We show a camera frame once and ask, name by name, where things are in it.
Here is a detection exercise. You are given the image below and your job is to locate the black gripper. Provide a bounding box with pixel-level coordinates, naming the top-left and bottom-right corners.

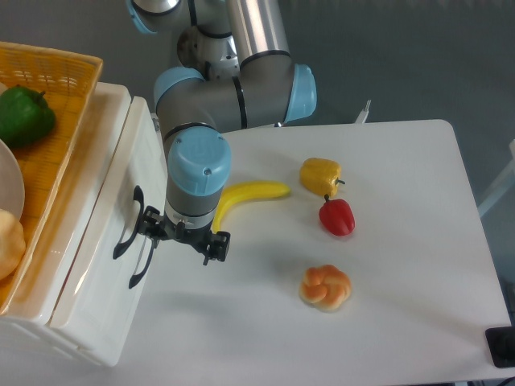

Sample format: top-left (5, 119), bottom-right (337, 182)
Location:
top-left (138, 206), bottom-right (231, 265)

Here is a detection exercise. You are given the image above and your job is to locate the white drawer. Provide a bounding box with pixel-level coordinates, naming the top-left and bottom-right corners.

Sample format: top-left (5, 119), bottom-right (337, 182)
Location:
top-left (50, 96), bottom-right (167, 366)

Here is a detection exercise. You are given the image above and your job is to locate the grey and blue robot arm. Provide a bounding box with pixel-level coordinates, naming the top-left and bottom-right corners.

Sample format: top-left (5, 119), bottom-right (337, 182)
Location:
top-left (126, 1), bottom-right (317, 261)

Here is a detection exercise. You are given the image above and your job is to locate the white drawer cabinet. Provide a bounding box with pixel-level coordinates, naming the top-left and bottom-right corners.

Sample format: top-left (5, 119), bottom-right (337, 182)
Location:
top-left (0, 82), bottom-right (134, 369)

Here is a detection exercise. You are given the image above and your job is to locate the yellow banana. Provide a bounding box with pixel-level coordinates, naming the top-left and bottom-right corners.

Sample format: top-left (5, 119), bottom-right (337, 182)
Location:
top-left (212, 180), bottom-right (290, 233)

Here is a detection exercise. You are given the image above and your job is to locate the yellow bell pepper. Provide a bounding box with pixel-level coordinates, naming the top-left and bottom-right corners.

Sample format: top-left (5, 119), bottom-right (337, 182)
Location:
top-left (299, 158), bottom-right (345, 197)

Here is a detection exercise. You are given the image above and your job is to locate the braided bread roll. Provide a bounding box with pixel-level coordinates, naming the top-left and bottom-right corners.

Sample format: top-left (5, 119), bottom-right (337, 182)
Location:
top-left (299, 265), bottom-right (352, 312)

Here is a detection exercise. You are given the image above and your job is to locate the red bell pepper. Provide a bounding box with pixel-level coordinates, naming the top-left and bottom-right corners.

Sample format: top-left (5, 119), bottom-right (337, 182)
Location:
top-left (319, 195), bottom-right (356, 236)

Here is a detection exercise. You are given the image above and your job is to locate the round bread bun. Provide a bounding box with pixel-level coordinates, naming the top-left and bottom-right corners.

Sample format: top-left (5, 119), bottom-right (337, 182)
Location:
top-left (0, 209), bottom-right (26, 280)

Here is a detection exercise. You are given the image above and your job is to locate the beige plate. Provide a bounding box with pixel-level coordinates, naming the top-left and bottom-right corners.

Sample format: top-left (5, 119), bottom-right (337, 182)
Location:
top-left (0, 142), bottom-right (25, 220)

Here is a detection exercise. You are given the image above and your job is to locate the yellow woven basket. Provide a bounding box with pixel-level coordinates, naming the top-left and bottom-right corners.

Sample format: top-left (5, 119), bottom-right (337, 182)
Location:
top-left (1, 42), bottom-right (103, 314)

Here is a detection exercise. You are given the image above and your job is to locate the green bell pepper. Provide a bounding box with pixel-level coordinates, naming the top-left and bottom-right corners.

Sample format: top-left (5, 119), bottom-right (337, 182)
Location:
top-left (1, 85), bottom-right (56, 149)

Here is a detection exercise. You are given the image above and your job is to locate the black device at edge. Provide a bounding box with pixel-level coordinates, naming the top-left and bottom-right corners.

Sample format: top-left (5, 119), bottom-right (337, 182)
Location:
top-left (485, 326), bottom-right (514, 368)

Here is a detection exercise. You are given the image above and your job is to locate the lower drawer black handle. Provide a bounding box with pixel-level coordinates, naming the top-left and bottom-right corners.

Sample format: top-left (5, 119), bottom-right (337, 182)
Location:
top-left (128, 238), bottom-right (155, 290)

